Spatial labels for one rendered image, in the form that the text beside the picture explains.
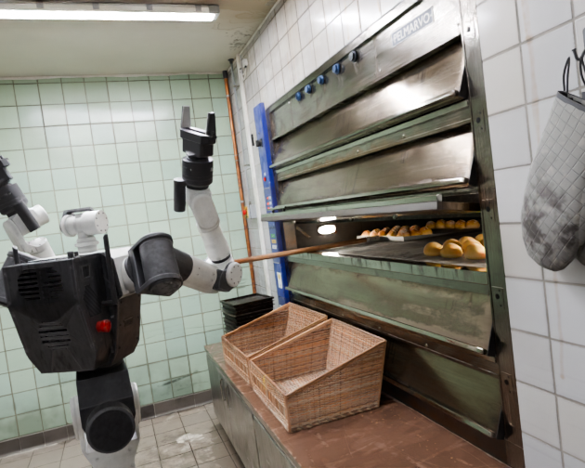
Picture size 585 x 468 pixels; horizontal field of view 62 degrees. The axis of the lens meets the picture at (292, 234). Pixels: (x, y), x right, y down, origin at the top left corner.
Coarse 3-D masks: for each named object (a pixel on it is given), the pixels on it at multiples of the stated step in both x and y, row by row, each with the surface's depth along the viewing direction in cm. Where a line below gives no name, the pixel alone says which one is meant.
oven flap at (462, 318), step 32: (288, 288) 309; (320, 288) 269; (352, 288) 236; (384, 288) 209; (416, 288) 188; (448, 288) 171; (384, 320) 200; (416, 320) 184; (448, 320) 167; (480, 320) 153; (480, 352) 148
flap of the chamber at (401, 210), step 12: (408, 204) 155; (420, 204) 149; (432, 204) 144; (444, 204) 142; (456, 204) 144; (468, 204) 145; (276, 216) 280; (288, 216) 261; (300, 216) 244; (312, 216) 229; (324, 216) 216; (336, 216) 210; (348, 216) 207; (360, 216) 205; (372, 216) 203; (384, 216) 200
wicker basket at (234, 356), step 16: (288, 304) 311; (256, 320) 304; (272, 320) 308; (288, 320) 309; (304, 320) 288; (320, 320) 261; (224, 336) 296; (240, 336) 300; (256, 336) 304; (272, 336) 308; (288, 336) 254; (224, 352) 296; (240, 352) 256; (256, 352) 248; (240, 368) 261
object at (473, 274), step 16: (304, 256) 288; (320, 256) 265; (336, 256) 246; (352, 256) 233; (368, 256) 225; (400, 272) 192; (416, 272) 182; (432, 272) 173; (448, 272) 164; (464, 272) 157; (480, 272) 150
